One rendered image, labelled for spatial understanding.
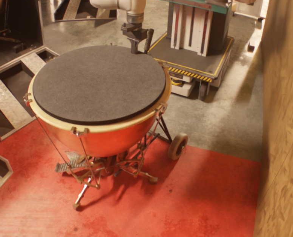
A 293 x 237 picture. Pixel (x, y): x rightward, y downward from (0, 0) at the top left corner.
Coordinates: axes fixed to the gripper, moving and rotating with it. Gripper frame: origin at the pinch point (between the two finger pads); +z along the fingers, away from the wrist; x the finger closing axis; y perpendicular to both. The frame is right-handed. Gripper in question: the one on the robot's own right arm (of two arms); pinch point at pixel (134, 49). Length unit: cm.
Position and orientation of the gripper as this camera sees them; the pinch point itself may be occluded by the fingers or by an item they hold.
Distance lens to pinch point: 160.6
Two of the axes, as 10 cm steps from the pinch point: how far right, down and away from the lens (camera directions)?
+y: 5.7, -5.0, 6.5
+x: -8.2, -3.9, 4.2
